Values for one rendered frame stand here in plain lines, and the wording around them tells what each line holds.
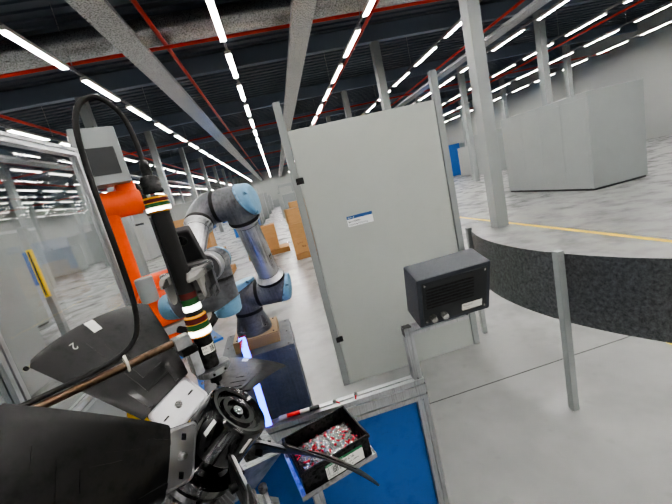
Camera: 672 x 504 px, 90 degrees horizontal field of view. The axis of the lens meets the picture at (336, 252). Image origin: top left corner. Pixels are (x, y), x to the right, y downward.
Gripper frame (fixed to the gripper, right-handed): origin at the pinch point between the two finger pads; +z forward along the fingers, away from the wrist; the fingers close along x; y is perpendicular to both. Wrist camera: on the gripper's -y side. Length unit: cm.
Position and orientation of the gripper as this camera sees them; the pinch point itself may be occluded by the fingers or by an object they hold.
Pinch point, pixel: (176, 279)
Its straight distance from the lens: 70.4
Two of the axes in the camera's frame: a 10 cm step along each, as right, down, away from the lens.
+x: -9.6, 2.5, -0.9
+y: 2.3, 9.6, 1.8
